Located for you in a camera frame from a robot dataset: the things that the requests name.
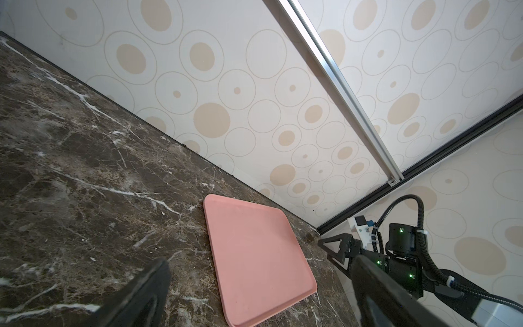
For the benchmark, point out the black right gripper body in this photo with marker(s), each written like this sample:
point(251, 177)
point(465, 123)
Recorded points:
point(401, 260)

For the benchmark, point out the pink rectangular tray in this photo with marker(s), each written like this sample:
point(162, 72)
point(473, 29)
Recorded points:
point(260, 267)

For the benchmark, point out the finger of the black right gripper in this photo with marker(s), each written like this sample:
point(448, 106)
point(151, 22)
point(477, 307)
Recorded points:
point(341, 250)

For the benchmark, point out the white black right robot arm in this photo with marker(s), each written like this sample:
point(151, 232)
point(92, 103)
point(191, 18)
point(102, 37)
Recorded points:
point(464, 297)

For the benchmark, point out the silver aluminium rail back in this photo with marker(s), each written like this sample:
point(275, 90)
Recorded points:
point(344, 97)

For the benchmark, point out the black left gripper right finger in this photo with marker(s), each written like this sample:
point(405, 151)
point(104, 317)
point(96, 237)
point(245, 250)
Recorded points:
point(383, 302)

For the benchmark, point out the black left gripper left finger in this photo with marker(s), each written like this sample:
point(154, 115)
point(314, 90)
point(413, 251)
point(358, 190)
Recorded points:
point(140, 303)

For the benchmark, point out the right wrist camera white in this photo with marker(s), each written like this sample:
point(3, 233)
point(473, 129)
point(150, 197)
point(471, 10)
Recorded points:
point(362, 227)

